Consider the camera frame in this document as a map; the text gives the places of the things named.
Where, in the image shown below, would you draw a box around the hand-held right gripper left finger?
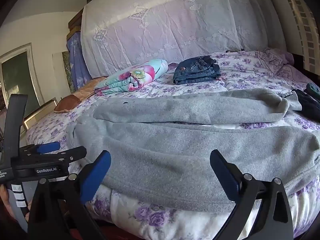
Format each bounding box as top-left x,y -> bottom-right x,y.
27,150 -> 112,240

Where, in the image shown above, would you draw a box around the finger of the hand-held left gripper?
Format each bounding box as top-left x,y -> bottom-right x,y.
37,146 -> 87,167
19,141 -> 61,155

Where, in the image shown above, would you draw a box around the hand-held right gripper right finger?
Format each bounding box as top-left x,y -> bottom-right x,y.
209,149 -> 293,240

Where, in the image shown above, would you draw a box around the grey fleece pants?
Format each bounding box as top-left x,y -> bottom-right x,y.
65,88 -> 320,212

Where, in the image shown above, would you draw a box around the person's left hand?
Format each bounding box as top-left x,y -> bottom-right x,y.
0,186 -> 12,218

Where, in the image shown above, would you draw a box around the brown cushion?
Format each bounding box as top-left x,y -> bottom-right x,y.
54,76 -> 108,112

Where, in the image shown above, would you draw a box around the white framed glass door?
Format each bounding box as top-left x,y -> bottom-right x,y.
0,42 -> 41,110

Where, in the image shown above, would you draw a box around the leaning patterned panel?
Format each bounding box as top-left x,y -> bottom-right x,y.
52,51 -> 76,94

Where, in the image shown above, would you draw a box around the folded turquoise floral blanket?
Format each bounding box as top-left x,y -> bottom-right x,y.
94,59 -> 169,96

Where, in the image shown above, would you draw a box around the black garment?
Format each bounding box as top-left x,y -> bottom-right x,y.
291,87 -> 320,124

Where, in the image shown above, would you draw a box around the folded blue denim jeans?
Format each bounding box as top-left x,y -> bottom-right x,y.
172,56 -> 222,85

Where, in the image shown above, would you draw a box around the bed with purple floral sheet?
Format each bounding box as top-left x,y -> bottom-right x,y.
25,49 -> 320,240

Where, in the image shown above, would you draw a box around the teal cloth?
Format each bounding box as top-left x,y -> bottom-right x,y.
306,82 -> 320,100

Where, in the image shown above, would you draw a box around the purple floral pillow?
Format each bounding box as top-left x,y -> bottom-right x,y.
265,49 -> 320,83

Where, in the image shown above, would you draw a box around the stacked wooden boxes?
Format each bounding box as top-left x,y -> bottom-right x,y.
68,0 -> 107,34

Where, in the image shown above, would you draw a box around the white lace cover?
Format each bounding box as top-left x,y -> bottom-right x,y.
80,0 -> 265,78

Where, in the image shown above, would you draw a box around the white lace pillow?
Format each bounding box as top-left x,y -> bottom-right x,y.
247,0 -> 287,52

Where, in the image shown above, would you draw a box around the gold picture frame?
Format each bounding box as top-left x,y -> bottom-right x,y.
23,99 -> 58,131

